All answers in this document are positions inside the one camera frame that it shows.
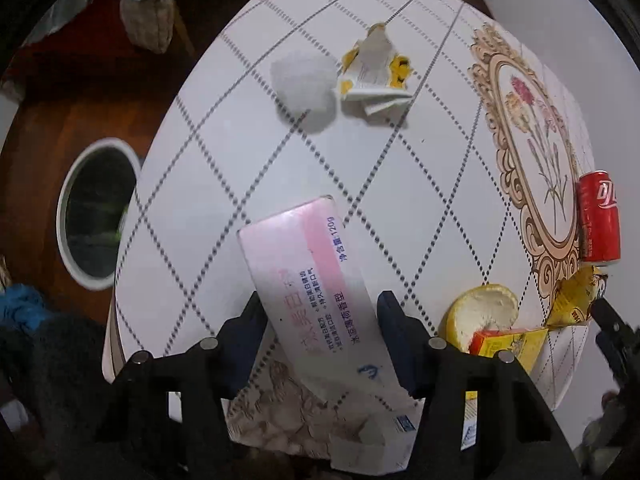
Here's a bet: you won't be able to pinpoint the yellow citrus peel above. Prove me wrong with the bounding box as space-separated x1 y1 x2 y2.
445 284 520 356

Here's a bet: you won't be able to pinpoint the yellow red small box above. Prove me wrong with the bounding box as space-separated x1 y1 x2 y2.
466 326 549 362

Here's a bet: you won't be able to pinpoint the person's leg black fleece pants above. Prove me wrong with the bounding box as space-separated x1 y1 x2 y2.
0 315 117 466

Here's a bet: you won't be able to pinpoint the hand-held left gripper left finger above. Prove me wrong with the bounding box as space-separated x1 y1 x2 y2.
95 292 271 480

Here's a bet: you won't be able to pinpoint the yellow wrapper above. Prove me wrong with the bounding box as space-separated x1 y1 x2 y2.
545 266 609 329

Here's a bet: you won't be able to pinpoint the red soda can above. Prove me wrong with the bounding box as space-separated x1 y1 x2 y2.
576 170 622 266

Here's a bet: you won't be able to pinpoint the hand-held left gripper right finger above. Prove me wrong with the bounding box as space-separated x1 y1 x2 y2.
376 290 582 480

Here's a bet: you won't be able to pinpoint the white round trash bin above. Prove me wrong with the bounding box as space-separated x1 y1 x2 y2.
56 138 143 291

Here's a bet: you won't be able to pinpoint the white tissue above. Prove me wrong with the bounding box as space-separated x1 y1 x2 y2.
270 50 337 117

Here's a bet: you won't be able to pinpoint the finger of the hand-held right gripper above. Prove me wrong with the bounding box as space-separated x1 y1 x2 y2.
590 297 640 392

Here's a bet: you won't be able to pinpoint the pink white toothpaste box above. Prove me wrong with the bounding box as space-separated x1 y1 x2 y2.
236 195 426 476

